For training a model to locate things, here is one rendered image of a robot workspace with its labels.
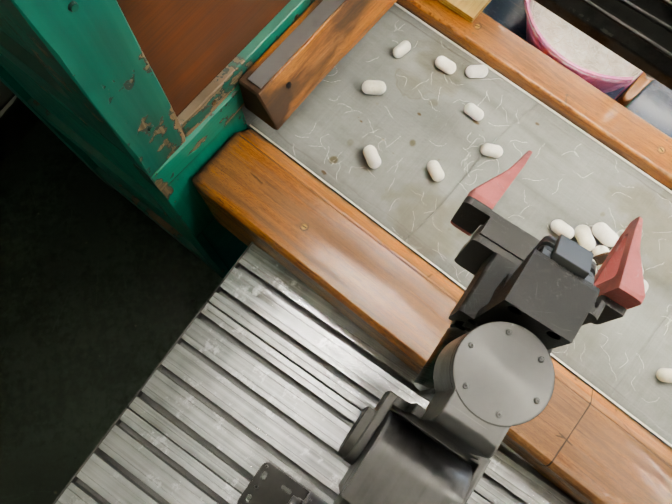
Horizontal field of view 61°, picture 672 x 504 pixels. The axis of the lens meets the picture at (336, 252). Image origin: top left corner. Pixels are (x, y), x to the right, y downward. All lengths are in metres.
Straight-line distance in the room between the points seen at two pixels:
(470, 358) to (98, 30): 0.40
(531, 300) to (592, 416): 0.47
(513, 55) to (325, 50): 0.28
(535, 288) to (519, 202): 0.51
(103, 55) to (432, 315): 0.47
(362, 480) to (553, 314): 0.16
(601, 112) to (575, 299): 0.59
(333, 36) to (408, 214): 0.26
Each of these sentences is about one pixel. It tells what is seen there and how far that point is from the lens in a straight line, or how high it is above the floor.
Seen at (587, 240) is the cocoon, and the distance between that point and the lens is 0.84.
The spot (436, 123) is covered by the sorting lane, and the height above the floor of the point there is 0.74.
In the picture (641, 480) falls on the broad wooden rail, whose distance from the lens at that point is 0.82.
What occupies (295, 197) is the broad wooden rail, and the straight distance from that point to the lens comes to 0.78.
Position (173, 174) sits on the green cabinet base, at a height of 0.80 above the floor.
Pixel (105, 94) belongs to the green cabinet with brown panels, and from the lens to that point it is 0.59.
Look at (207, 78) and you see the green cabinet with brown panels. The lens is 0.73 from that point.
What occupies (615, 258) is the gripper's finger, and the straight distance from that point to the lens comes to 0.50.
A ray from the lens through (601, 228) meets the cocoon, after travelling 0.85.
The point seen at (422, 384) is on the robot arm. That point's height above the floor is 1.09.
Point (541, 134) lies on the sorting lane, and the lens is 0.90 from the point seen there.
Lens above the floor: 1.49
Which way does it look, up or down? 75 degrees down
